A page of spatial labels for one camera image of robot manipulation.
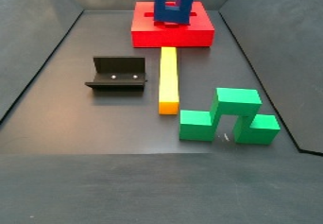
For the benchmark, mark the blue U-shaped block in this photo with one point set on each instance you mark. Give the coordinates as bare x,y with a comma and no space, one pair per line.
173,14

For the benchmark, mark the red fixture base block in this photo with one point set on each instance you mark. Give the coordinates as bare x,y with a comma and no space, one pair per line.
154,34

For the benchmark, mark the yellow long bar block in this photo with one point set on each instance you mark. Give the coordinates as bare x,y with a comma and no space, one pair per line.
169,90

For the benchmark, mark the green stepped block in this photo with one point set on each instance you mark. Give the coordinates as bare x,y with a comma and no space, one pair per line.
254,128

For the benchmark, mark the black angled fixture bracket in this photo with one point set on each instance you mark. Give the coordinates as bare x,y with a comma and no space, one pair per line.
120,73

